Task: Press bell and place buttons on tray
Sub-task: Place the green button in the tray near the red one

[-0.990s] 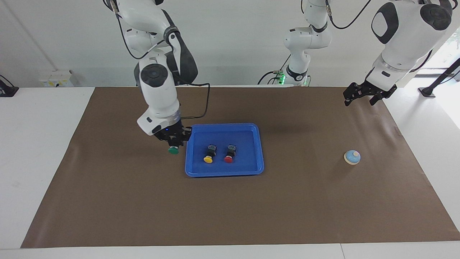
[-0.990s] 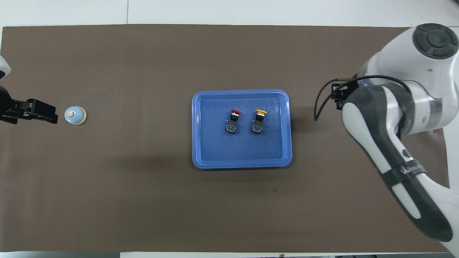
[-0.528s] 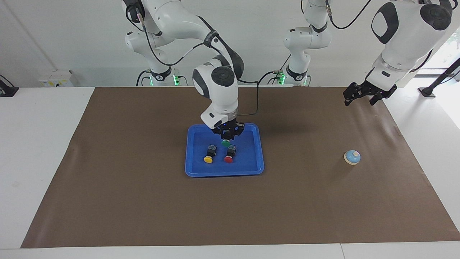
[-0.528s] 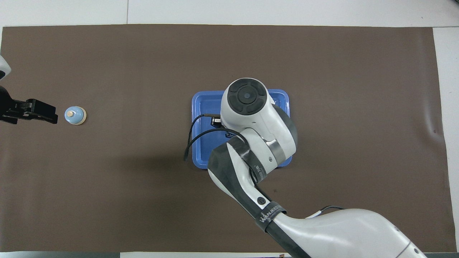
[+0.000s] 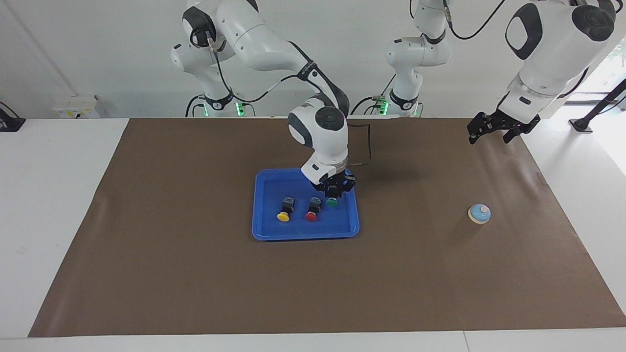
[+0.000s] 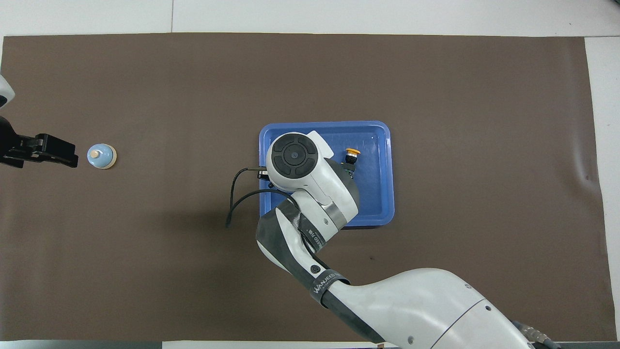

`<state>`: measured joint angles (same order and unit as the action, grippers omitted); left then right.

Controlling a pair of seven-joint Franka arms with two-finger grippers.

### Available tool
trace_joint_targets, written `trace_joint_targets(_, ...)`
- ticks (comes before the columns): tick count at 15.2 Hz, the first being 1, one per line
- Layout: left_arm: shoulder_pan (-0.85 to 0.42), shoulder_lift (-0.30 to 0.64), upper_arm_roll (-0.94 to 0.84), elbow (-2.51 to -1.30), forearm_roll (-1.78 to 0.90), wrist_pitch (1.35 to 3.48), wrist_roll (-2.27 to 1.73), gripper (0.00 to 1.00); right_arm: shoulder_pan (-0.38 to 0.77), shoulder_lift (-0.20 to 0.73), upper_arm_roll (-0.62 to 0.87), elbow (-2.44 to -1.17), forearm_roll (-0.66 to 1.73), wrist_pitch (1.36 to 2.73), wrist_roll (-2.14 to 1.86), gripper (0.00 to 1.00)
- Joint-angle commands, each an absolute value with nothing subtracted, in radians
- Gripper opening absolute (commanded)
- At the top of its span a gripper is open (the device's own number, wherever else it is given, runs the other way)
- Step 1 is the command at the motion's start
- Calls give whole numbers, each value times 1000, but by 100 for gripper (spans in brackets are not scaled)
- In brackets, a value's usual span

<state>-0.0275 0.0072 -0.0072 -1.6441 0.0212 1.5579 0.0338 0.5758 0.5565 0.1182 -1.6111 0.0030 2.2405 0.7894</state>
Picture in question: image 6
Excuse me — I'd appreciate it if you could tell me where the light blue call bell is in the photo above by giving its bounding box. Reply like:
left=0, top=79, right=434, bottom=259
left=87, top=144, right=117, bottom=170

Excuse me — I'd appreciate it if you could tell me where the grey arm base cable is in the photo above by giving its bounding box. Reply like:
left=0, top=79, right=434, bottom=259
left=513, top=320, right=563, bottom=349

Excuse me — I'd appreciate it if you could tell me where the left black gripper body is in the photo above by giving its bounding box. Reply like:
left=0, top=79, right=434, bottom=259
left=0, top=135, right=39, bottom=169

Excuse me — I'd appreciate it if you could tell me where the yellow mushroom push button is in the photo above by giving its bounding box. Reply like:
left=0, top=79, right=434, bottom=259
left=341, top=148, right=361, bottom=179

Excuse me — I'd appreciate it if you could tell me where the blue plastic tray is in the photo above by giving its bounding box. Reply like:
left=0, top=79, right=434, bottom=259
left=259, top=120, right=395, bottom=230

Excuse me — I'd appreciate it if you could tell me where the brown table mat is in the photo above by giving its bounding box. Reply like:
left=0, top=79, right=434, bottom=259
left=0, top=32, right=618, bottom=342

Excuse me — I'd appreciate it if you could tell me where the black velcro arm strap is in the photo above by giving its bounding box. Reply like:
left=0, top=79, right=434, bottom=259
left=309, top=270, right=351, bottom=306

